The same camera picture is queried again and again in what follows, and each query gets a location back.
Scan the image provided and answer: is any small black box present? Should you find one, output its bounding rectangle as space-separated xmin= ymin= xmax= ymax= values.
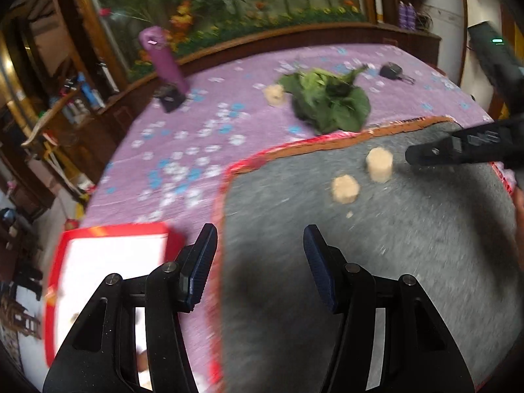
xmin=156 ymin=84 xmax=188 ymax=114

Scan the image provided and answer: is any red and white box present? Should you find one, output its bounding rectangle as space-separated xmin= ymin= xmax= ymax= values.
xmin=44 ymin=222 xmax=185 ymax=393

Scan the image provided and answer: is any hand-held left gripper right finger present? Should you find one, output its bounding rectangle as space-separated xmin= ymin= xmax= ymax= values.
xmin=303 ymin=224 xmax=477 ymax=393

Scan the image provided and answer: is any beige round cake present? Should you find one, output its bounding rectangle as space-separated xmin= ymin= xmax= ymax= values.
xmin=264 ymin=84 xmax=286 ymax=107
xmin=331 ymin=174 xmax=361 ymax=204
xmin=365 ymin=146 xmax=394 ymax=183

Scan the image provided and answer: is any leafy green vegetable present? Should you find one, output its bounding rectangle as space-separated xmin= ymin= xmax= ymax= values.
xmin=278 ymin=64 xmax=371 ymax=135

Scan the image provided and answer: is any wooden cabinet with shelves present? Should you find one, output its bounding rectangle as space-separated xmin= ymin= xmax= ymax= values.
xmin=0 ymin=6 xmax=132 ymax=217

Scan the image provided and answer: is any black car key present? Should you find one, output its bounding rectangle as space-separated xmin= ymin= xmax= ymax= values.
xmin=379 ymin=62 xmax=416 ymax=85

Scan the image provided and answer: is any grey mat with red border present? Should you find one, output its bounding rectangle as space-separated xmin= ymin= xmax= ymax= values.
xmin=209 ymin=115 xmax=520 ymax=393

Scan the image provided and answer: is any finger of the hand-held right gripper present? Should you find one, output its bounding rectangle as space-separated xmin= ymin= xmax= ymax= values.
xmin=404 ymin=115 xmax=524 ymax=169

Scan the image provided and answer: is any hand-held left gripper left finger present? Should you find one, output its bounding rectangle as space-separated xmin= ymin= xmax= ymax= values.
xmin=43 ymin=223 xmax=218 ymax=393

